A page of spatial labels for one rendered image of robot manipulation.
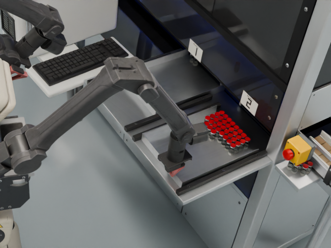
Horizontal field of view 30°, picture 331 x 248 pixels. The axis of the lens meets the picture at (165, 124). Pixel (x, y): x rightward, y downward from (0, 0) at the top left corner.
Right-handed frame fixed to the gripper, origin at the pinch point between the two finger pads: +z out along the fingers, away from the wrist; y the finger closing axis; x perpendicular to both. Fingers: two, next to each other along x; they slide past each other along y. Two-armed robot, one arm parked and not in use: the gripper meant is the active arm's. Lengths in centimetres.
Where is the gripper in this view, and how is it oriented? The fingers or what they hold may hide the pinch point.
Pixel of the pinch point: (172, 173)
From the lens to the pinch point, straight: 213.4
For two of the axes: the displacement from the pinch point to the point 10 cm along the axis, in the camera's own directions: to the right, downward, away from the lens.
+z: -1.1, 7.0, 7.0
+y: 8.3, -3.3, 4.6
